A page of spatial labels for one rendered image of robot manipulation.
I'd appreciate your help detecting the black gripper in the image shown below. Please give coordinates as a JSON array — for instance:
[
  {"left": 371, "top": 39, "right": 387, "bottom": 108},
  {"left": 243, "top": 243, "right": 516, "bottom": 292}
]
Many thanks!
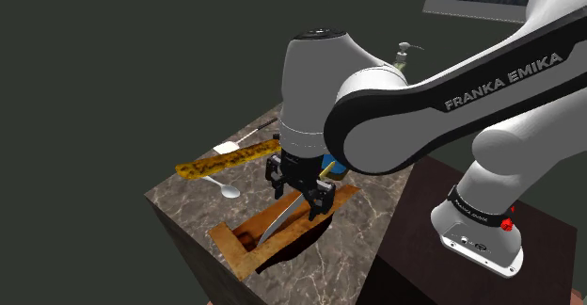
[{"left": 265, "top": 149, "right": 337, "bottom": 222}]

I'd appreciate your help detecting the blue cup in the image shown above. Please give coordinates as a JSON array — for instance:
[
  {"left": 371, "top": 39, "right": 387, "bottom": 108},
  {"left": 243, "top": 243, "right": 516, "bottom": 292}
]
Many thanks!
[{"left": 321, "top": 153, "right": 351, "bottom": 182}]

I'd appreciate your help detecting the silver spoon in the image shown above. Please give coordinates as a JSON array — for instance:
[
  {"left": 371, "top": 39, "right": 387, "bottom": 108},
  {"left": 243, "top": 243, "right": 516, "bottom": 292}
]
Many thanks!
[{"left": 201, "top": 174, "right": 242, "bottom": 201}]

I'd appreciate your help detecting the brown wooden square tray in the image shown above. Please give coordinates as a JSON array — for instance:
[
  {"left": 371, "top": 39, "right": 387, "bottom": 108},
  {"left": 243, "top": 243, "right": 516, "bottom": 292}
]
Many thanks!
[{"left": 208, "top": 184, "right": 361, "bottom": 281}]

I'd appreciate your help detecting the dark brown robot stand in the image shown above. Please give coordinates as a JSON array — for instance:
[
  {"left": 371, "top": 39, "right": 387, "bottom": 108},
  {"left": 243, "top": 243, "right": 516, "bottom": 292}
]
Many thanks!
[{"left": 355, "top": 154, "right": 579, "bottom": 305}]

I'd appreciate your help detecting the soap dispenser bottle with pump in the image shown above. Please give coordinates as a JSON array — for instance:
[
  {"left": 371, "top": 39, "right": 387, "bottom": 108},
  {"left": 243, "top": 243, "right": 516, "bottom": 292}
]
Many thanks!
[{"left": 392, "top": 41, "right": 426, "bottom": 72}]

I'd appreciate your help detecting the knife with yellow handle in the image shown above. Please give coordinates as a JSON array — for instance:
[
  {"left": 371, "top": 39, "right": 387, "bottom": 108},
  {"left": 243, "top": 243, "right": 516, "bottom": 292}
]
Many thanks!
[{"left": 256, "top": 160, "right": 339, "bottom": 249}]

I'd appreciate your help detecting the white spatula with black handle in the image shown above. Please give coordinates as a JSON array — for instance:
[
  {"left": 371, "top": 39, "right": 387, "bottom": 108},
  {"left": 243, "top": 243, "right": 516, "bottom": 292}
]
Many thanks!
[{"left": 212, "top": 117, "right": 280, "bottom": 155}]

